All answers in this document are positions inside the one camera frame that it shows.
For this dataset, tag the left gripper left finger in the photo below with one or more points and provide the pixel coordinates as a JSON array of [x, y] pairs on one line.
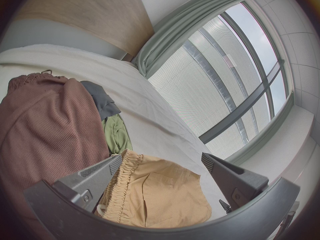
[[90, 184]]

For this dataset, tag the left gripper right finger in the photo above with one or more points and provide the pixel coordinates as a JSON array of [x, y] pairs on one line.
[[232, 182]]

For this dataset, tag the mustard yellow trousers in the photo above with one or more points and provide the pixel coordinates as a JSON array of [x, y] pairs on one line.
[[162, 196]]

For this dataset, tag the bed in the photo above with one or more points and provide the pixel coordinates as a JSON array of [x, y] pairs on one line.
[[150, 104]]

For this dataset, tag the green garment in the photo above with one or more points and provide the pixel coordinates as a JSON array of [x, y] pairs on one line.
[[116, 134]]

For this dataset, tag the brown shorts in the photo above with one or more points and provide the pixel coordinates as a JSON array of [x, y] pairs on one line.
[[50, 129]]

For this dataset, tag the black garment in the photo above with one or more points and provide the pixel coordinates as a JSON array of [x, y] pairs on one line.
[[102, 99]]

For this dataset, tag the window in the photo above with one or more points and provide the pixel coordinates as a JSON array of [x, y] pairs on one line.
[[212, 71]]

